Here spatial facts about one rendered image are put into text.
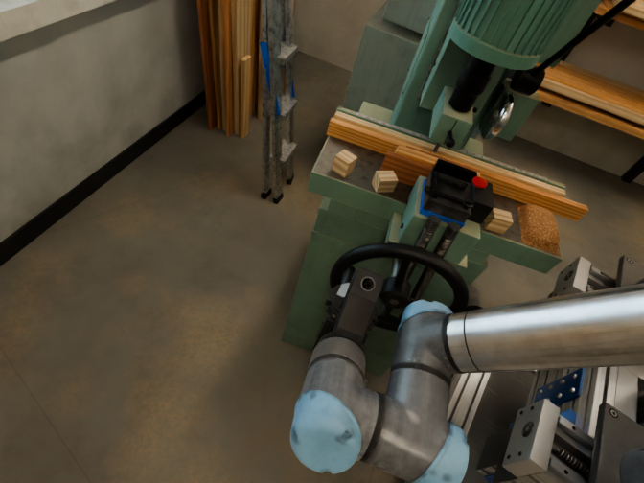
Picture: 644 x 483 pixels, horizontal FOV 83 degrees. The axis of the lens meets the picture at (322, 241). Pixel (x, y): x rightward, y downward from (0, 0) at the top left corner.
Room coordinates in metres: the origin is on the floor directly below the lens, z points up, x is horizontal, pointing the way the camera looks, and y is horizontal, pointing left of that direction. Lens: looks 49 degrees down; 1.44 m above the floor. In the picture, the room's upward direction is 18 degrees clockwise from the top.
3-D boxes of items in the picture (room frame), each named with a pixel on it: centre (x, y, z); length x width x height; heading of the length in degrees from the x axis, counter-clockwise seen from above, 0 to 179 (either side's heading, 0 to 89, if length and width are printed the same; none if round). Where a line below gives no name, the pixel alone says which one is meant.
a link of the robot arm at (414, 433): (0.15, -0.17, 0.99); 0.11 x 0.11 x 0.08; 86
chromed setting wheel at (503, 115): (0.93, -0.32, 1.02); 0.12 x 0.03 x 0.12; 178
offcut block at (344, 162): (0.69, 0.01, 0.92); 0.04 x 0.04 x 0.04; 67
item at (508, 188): (0.80, -0.26, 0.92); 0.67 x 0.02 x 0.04; 88
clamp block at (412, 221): (0.61, -0.23, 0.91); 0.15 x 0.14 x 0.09; 88
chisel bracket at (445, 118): (0.83, -0.19, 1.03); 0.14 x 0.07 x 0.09; 178
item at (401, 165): (0.72, -0.20, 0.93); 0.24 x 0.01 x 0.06; 88
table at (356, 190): (0.70, -0.23, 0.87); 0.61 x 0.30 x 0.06; 88
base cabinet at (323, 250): (0.93, -0.19, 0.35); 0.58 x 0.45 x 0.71; 178
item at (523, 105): (0.99, -0.35, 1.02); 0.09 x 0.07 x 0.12; 88
